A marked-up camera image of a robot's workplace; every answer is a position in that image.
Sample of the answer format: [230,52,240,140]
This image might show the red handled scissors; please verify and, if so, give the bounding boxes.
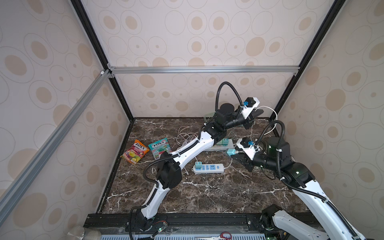
[195,232,233,240]

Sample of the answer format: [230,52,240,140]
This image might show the white USB cable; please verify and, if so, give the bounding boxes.
[175,125,199,148]

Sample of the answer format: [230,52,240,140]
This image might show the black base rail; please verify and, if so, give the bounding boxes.
[83,211,337,240]

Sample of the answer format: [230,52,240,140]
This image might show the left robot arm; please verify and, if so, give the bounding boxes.
[129,82,262,231]

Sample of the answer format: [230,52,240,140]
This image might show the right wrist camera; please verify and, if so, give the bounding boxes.
[235,138,262,160]

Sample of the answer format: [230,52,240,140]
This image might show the teal charger plug small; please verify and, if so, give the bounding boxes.
[227,149,238,156]

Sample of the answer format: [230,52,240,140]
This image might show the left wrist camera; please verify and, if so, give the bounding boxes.
[241,97,260,119]

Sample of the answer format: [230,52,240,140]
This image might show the teal charger with teal cable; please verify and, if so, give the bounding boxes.
[222,139,229,146]

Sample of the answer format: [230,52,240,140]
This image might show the orange Fox's candy bag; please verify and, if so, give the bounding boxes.
[121,140,150,165]

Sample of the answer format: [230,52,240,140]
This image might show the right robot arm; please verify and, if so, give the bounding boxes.
[227,120,365,240]

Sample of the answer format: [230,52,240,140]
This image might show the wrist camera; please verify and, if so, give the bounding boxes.
[235,138,262,160]
[241,97,260,119]

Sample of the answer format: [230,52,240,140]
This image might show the white multicolour power strip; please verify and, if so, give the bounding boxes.
[206,139,234,151]

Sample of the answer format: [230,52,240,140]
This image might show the diagonal aluminium rail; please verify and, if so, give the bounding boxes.
[1,69,112,224]

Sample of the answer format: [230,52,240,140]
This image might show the horizontal aluminium rail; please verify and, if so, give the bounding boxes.
[111,65,300,75]

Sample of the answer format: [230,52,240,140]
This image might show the teal candy bag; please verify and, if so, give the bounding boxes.
[149,138,172,160]

